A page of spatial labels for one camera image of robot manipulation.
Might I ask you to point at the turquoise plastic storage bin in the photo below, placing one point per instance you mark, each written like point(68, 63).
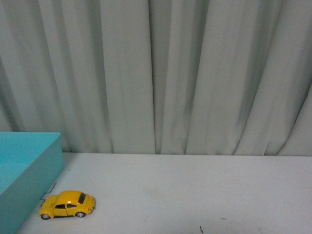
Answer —
point(29, 163)

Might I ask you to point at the yellow beetle toy car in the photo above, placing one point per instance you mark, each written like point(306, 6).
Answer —
point(67, 204)

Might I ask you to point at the grey-white curtain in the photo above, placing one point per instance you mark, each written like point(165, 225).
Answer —
point(186, 77)

